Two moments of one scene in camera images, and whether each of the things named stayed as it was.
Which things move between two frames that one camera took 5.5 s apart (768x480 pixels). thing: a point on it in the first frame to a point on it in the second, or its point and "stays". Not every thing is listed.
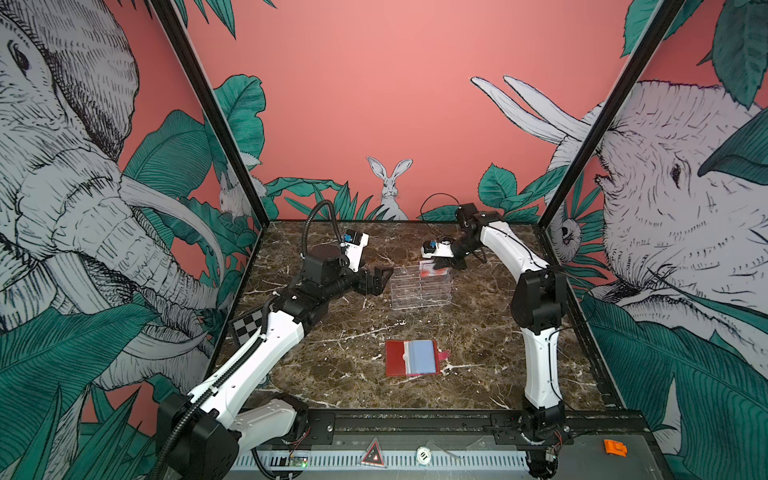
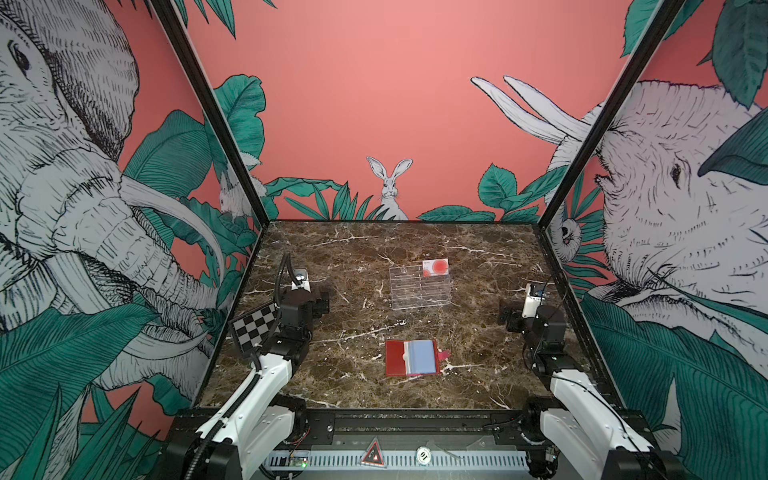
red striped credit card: (427, 269) stays
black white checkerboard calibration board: (245, 326) stays
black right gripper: (459, 264) to (507, 315)
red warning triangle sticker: (374, 455) stays
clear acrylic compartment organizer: (411, 290) stays
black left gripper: (378, 284) to (319, 304)
